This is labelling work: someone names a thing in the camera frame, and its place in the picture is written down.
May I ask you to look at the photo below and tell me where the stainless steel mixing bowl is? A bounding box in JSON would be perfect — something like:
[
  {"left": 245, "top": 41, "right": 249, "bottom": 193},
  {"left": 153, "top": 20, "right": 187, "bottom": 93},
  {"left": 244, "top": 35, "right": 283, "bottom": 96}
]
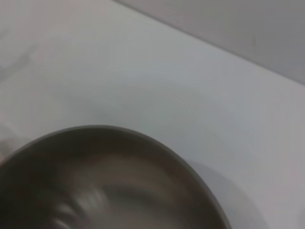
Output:
[{"left": 0, "top": 125, "right": 233, "bottom": 229}]

